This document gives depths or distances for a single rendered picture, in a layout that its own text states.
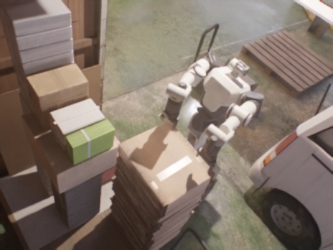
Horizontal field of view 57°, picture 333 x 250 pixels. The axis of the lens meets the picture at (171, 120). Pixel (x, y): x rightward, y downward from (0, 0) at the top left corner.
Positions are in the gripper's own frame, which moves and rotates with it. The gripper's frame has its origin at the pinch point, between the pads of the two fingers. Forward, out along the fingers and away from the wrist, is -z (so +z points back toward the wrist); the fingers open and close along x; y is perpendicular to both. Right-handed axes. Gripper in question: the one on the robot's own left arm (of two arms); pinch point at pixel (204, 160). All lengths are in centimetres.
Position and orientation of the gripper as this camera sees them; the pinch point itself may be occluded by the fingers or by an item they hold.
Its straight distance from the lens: 176.3
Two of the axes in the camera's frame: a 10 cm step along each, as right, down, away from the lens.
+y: 7.8, -3.6, 5.2
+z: 2.1, -6.3, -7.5
